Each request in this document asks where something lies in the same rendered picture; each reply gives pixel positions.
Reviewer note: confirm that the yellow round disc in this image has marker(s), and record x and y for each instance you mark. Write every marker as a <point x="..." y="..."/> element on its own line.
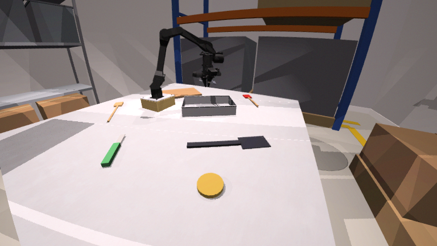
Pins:
<point x="210" y="185"/>

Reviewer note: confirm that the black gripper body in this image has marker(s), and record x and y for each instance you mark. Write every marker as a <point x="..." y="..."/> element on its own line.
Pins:
<point x="199" y="74"/>

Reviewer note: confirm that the black spatula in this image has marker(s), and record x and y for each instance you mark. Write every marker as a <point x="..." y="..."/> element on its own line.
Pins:
<point x="251" y="142"/>

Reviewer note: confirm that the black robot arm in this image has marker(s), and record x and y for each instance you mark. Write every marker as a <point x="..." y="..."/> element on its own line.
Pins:
<point x="206" y="46"/>

